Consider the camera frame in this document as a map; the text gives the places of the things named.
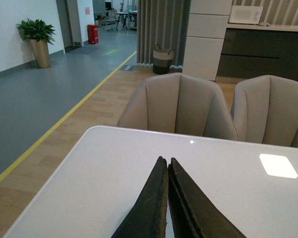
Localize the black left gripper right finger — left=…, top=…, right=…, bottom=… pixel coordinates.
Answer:
left=168, top=158, right=245, bottom=238

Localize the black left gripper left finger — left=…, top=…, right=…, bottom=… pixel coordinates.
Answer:
left=112, top=156, right=168, bottom=238

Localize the beige chair left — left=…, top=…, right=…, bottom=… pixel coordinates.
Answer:
left=117, top=73, right=237, bottom=140

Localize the beige chair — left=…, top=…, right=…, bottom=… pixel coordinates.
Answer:
left=117, top=73, right=237, bottom=140
left=231, top=75, right=298, bottom=148

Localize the beige chair right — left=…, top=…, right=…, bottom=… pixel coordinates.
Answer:
left=231, top=75, right=298, bottom=148

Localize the dark kitchen counter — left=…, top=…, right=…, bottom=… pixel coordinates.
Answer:
left=217, top=28, right=298, bottom=81

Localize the grey curtain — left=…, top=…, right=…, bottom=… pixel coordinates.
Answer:
left=137, top=0, right=191, bottom=66

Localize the white drawer cabinet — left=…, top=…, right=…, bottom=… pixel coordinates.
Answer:
left=183, top=0, right=232, bottom=81

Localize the red bin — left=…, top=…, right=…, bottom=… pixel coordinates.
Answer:
left=87, top=24, right=98, bottom=44

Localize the gold plant pot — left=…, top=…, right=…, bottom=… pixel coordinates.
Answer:
left=29, top=39, right=51, bottom=68

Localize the white microwave oven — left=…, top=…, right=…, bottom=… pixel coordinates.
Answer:
left=228, top=5, right=263, bottom=24

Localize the green potted plant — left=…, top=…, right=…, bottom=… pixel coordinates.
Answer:
left=16, top=18, right=55, bottom=45

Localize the woven basket with handles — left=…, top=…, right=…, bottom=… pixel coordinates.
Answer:
left=153, top=44, right=175, bottom=74

